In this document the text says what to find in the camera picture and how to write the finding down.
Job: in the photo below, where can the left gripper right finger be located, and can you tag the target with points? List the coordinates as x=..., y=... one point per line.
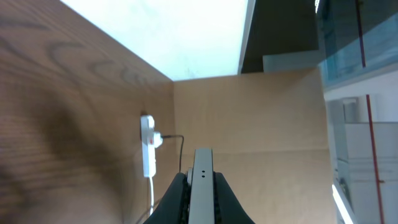
x=228, y=209

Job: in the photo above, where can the white charger plug adapter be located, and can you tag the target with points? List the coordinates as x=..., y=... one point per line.
x=156, y=139

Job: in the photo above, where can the brown cardboard sheet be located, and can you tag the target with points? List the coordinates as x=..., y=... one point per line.
x=269, y=139

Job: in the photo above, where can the white power strip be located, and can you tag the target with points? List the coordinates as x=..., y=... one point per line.
x=148, y=148

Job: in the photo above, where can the red vertical pole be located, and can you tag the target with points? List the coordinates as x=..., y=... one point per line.
x=370, y=118

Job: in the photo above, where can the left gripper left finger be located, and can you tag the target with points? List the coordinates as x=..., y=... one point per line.
x=172, y=208

